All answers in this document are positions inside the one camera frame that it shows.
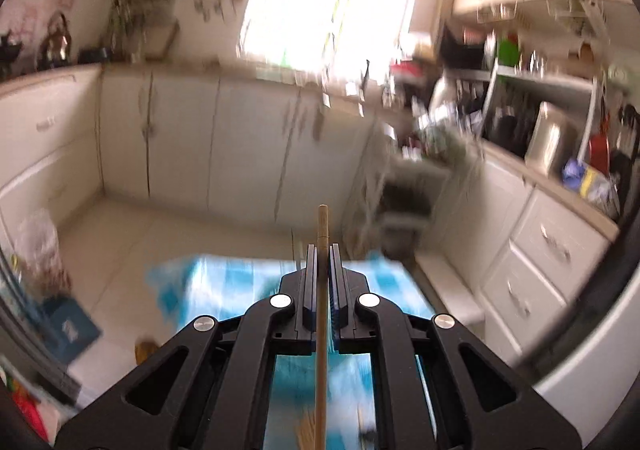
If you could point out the cream double-door base cabinets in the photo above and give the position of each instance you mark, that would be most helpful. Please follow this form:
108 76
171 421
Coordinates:
200 139

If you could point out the dark pot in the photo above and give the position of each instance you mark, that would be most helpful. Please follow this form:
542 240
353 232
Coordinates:
95 54

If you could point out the metal kettle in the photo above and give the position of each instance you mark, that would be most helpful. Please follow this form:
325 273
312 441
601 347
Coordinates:
55 42

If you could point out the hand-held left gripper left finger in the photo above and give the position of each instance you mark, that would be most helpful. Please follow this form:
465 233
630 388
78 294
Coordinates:
312 290

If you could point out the blue checkered plastic tablecloth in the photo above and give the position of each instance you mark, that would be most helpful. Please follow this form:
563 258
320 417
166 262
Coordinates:
225 290

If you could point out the white trolley rack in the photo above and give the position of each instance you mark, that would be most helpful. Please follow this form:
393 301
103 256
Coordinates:
400 200

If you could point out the clear plastic bag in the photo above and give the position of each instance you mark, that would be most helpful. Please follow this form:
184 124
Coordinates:
40 250

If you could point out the cream base cabinet with drawer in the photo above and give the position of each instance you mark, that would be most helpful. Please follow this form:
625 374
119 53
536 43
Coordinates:
45 129

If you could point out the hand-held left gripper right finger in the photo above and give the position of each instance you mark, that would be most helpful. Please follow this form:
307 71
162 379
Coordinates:
335 290

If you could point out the blue and yellow packet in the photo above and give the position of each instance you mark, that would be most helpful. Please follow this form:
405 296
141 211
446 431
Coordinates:
587 182

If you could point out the silver metal container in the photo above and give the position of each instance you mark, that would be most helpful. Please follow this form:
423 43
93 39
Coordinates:
550 139

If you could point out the dark kitchen appliance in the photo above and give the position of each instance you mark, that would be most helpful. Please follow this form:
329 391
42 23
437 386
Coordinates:
510 119

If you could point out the white appliance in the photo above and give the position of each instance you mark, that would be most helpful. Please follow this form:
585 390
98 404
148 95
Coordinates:
600 370

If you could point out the red pan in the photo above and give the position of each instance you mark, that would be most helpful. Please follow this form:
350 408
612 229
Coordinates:
598 144

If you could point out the blue cardboard box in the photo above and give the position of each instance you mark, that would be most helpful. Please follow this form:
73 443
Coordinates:
70 330

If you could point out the red package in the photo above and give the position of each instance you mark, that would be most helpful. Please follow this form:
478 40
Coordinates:
30 412

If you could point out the grey metal frame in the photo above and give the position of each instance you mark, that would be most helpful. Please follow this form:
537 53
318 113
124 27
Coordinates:
30 330

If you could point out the wooden chopstick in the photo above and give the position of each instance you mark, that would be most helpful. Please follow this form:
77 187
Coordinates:
322 230

